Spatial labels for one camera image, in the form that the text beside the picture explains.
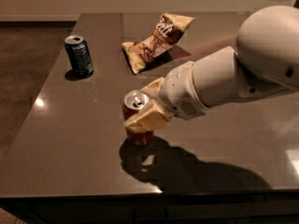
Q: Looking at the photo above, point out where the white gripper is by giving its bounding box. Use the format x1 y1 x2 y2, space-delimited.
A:
124 62 209 133

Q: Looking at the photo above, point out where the red coke can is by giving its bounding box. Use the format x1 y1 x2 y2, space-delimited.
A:
122 90 153 146

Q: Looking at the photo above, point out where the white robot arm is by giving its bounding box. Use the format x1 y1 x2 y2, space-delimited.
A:
124 6 299 133

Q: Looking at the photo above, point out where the brown chip bag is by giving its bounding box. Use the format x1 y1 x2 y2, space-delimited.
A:
121 13 195 75

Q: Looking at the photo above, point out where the blue soda can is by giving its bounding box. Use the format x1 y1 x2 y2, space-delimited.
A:
64 35 93 78

